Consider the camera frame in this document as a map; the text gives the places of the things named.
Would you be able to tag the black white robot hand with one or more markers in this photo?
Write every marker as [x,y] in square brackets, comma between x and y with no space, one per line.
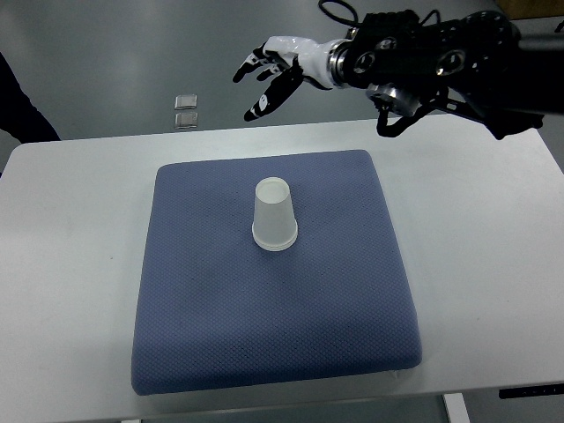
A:
[292,57]

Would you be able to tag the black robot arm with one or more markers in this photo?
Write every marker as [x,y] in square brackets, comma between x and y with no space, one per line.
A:
[479,68]

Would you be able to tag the upper metal floor plate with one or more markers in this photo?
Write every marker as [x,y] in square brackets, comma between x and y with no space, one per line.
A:
[185,101]

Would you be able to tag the metal floor plate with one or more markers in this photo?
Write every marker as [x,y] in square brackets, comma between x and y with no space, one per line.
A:
[185,101]
[186,120]

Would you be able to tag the lower metal floor plate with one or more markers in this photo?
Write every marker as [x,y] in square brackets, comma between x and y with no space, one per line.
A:
[186,120]

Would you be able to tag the white paper cup on mat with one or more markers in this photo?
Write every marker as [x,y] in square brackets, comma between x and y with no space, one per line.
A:
[274,226]

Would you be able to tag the blue textured cushion mat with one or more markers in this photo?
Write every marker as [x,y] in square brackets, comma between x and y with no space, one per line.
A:
[216,311]

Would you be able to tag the brown cardboard box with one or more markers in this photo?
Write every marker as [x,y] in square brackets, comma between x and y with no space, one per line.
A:
[531,9]

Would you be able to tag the dark clothed person at left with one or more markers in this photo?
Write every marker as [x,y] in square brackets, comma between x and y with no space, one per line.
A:
[19,117]

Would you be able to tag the white table leg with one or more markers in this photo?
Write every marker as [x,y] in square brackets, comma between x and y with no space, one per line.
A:
[456,408]

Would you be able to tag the black table control panel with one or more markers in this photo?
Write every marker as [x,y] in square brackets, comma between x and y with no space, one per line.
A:
[532,391]

